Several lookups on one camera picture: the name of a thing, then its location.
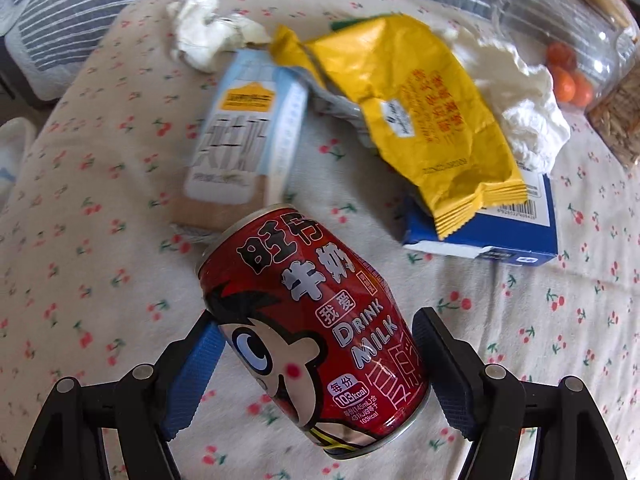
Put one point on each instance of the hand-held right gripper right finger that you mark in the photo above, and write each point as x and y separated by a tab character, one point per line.
447	380

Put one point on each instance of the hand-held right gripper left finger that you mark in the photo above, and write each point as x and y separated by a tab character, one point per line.
192	385

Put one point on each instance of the red milk drink can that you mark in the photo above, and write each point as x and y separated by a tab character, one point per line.
310	320

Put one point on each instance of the blue cardboard box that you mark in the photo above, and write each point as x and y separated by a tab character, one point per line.
500	232

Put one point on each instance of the falling clear plastic wrapper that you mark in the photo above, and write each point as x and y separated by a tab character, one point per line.
235	135

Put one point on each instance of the large white tissue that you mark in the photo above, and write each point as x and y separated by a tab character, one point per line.
520	105

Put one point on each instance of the cherry print tablecloth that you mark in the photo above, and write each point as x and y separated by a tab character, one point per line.
100	260

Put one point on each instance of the yellow snack bag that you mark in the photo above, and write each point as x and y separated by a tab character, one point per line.
425	110

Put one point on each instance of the brown woven basket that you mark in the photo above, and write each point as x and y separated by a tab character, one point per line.
617	125

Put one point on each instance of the small orange fruit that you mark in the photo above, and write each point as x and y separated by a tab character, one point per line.
565	85
561	56
584	90

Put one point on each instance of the small crumpled white tissue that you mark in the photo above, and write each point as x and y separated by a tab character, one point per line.
200	35

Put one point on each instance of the clear glass jar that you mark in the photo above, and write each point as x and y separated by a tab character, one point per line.
565	20

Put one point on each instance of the grey striped quilt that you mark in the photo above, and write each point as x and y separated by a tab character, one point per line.
100	10

